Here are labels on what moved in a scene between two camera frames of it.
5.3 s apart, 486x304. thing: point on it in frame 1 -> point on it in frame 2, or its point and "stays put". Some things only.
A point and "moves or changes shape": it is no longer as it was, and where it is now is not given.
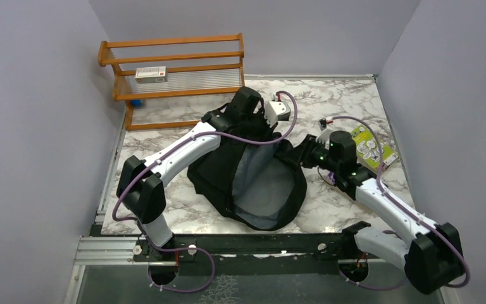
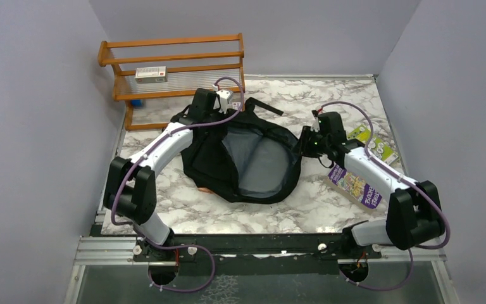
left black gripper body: (257, 128) -> (216, 116)
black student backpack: (254, 173) moves or changes shape
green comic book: (368, 149) stays put
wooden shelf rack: (173, 67) stays put
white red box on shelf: (151, 75) stays put
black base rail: (261, 255) stays put
